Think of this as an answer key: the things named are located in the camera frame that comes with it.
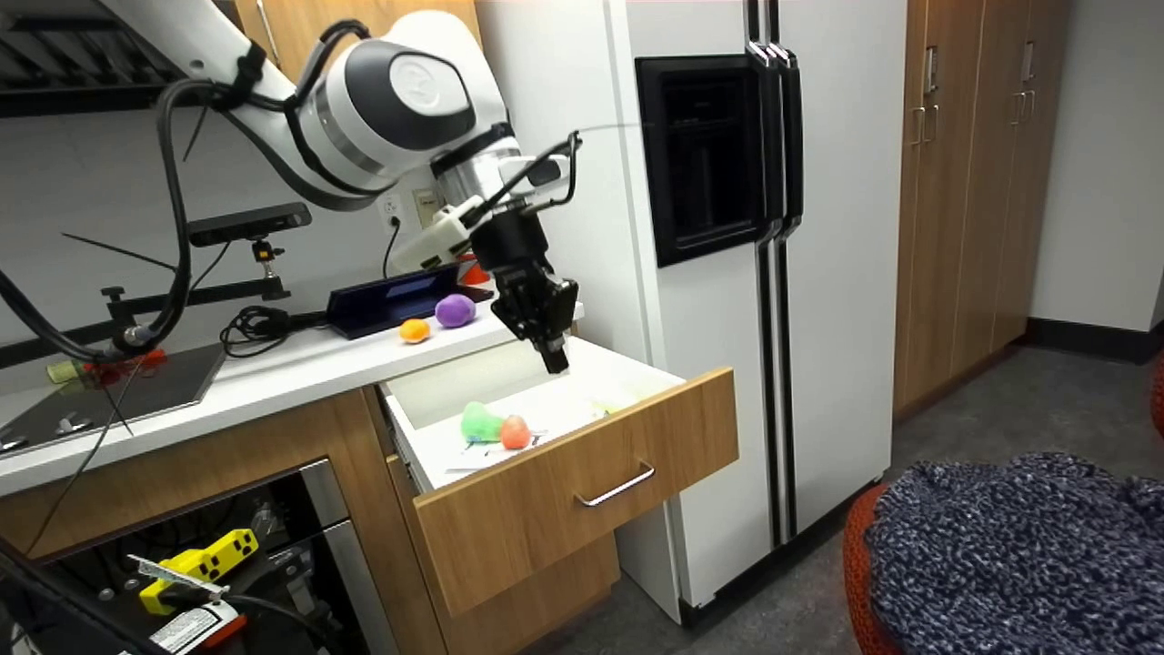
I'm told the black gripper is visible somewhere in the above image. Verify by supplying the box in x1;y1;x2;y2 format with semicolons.
468;206;583;374

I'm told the silver drawer handle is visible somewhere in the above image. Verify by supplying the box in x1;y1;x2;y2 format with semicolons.
569;463;662;513

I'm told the wooden front drawer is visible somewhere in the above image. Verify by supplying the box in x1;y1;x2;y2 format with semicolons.
375;332;742;619

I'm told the orange red ball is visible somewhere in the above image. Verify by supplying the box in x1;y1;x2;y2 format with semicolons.
498;413;538;453

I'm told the purple ball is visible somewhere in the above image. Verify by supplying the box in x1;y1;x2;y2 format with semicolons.
432;292;480;332

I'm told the green ball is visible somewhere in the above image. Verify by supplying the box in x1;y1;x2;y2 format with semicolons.
458;401;506;446

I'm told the black flat electronic device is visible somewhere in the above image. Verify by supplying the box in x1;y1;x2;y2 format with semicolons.
325;265;468;338

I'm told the black fridge dispenser panel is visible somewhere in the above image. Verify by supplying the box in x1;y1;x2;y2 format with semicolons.
631;52;802;270

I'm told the white refrigerator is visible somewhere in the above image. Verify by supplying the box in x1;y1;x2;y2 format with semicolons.
477;0;909;629

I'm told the wooden base cabinet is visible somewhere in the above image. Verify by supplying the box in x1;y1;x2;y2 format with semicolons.
0;384;620;655

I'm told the yellow black power tool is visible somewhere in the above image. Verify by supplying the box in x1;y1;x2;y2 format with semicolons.
134;524;263;619

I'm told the small red toy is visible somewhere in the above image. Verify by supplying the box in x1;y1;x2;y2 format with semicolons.
87;345;172;380

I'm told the black flat mat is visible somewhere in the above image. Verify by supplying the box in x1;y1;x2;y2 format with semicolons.
0;343;230;451

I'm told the tall wooden cabinet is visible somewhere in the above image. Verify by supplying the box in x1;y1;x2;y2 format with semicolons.
891;0;1078;413

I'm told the white red box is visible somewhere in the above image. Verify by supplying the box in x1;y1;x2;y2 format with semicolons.
144;599;252;655

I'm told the black baseboard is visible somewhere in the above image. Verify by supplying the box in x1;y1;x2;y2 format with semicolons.
1023;317;1164;362

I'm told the black overhead appliance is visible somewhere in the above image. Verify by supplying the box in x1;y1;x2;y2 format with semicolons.
0;7;185;120

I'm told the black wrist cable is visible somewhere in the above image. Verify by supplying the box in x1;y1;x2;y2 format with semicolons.
466;127;584;234

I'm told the coiled black cable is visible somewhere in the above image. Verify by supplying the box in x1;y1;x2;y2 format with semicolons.
217;300;332;360

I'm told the black stereo camera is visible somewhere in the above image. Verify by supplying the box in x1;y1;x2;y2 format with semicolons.
180;199;316;252

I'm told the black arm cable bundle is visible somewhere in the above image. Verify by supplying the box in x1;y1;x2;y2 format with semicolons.
0;14;375;360

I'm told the wooden wall cabinet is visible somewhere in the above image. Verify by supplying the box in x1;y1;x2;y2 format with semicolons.
231;0;482;85

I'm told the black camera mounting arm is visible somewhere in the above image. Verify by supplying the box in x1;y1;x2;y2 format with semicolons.
0;235;299;371

